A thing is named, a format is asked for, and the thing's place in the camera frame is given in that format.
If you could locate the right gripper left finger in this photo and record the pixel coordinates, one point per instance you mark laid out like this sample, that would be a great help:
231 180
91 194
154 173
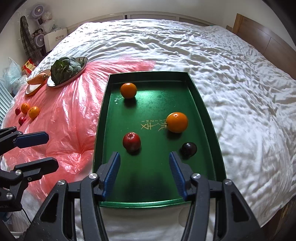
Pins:
77 203

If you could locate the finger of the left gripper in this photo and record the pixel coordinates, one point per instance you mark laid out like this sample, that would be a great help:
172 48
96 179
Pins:
11 138
18 179

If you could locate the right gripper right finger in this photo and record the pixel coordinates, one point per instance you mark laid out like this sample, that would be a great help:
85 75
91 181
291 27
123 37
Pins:
234 218

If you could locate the orange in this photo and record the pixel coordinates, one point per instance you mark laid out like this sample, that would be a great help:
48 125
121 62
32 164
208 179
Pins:
177 122
128 90
25 108
33 112

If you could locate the red apple centre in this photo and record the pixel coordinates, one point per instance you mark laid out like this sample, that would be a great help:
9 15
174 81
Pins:
21 120

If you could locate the dark red apple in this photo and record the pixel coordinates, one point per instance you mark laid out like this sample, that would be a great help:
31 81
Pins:
17 111

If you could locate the white radiator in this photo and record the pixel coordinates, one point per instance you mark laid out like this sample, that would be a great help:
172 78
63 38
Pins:
5 102

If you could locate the orange rimmed oval plate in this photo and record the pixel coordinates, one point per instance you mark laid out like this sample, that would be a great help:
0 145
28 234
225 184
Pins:
32 89

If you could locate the plastic bag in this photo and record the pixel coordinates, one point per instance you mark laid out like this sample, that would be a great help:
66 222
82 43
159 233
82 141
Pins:
13 78

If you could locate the large carrot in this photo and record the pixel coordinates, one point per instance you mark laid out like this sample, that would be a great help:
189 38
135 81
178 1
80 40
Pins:
38 79

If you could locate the pink plastic sheet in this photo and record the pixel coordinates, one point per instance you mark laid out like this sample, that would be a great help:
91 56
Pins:
69 115

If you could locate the dark plum in tray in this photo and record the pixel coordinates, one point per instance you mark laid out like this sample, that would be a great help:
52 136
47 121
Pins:
188 150

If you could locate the red snack box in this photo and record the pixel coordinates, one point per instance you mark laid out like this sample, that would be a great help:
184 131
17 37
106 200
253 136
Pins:
28 67

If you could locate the green leafy vegetable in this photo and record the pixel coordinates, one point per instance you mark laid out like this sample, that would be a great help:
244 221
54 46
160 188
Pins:
64 68

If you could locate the red apple in tray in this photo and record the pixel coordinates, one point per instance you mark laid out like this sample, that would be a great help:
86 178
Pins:
131 142

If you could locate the plaid scarf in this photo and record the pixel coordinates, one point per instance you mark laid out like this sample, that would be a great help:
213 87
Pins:
29 47

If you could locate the white cardboard box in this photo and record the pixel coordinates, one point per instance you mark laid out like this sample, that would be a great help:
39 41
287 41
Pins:
52 39

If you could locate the pink rimmed oval plate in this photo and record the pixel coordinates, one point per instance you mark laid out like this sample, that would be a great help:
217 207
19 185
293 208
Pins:
69 71

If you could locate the green tray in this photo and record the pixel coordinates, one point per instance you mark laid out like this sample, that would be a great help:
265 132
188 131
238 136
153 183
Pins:
144 179

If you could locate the small fan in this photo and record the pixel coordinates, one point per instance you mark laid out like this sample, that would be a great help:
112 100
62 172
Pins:
37 11

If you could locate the wooden headboard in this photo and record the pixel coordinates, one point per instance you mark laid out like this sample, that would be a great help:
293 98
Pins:
269 44

